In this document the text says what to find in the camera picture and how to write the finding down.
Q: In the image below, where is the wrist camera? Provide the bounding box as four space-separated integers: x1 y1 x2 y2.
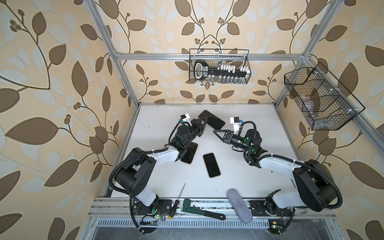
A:
230 117 243 135
179 114 191 124

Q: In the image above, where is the black wire basket back wall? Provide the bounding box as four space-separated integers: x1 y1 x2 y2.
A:
189 48 252 85

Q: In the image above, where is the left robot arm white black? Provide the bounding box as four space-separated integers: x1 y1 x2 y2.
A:
108 114 208 234

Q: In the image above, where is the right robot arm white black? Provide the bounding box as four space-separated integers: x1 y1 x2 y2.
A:
214 129 343 217

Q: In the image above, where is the black wire basket right wall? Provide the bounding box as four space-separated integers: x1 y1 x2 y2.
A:
284 62 366 131

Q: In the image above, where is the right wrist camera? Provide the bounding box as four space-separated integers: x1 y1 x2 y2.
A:
230 117 243 135

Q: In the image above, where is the black socket set rail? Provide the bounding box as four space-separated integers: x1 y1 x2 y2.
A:
193 60 251 81

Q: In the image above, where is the black wire basket wall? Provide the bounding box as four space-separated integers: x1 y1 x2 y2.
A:
189 48 252 85
284 62 366 131

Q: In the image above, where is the middle phone in pink case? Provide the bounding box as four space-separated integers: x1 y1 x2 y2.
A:
203 153 221 178

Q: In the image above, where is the phone in pink case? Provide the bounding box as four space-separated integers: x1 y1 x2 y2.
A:
181 143 198 165
203 153 221 178

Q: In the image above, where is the blue phone black screen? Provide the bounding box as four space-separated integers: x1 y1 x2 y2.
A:
199 110 226 130

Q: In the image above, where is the left phone in pink case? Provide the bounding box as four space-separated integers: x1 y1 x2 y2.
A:
181 143 198 165

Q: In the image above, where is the grey oblong pouch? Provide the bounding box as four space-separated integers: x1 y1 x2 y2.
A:
227 189 253 224

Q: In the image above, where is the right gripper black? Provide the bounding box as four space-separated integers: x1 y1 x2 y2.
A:
214 129 252 154

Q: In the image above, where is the green pipe wrench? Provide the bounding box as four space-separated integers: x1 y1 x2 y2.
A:
182 199 226 221

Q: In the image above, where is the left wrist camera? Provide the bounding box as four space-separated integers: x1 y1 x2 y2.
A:
179 114 191 124

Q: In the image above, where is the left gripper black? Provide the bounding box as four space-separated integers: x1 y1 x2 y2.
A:
182 114 207 149

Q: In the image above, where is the screwdriver black yellow handle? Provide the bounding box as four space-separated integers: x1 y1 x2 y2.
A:
168 183 186 220

